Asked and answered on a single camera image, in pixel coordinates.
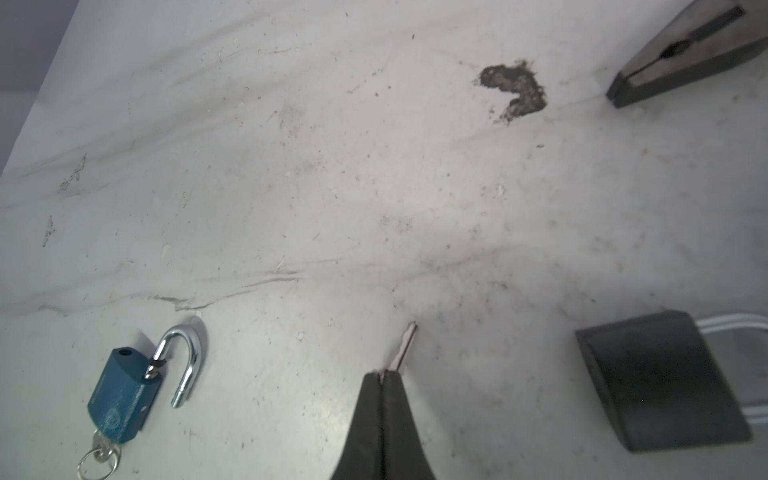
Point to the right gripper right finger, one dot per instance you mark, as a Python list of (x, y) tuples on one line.
[(402, 454)]

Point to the blue padlock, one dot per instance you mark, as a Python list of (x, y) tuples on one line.
[(130, 381)]

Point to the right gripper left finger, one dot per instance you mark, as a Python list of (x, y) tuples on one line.
[(362, 456)]

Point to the yellow black pliers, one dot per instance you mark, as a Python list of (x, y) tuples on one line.
[(706, 38)]

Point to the silver key with ring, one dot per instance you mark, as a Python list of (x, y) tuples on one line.
[(400, 355)]

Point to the small black padlock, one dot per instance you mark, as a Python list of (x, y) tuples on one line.
[(661, 386)]

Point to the small dark debris piece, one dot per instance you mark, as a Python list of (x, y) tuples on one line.
[(520, 81)]

